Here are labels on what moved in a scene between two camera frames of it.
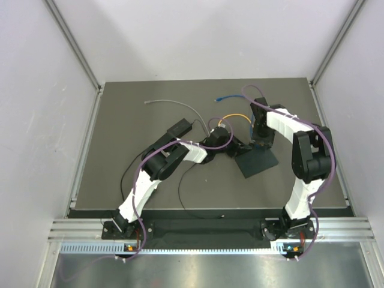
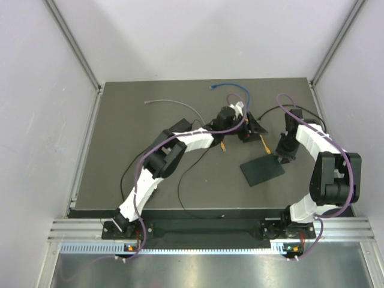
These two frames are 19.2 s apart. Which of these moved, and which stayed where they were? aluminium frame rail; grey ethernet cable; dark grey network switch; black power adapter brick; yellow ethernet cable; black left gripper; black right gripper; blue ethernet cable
Moved: blue ethernet cable; black left gripper; yellow ethernet cable; dark grey network switch; black right gripper
Stayed: aluminium frame rail; black power adapter brick; grey ethernet cable
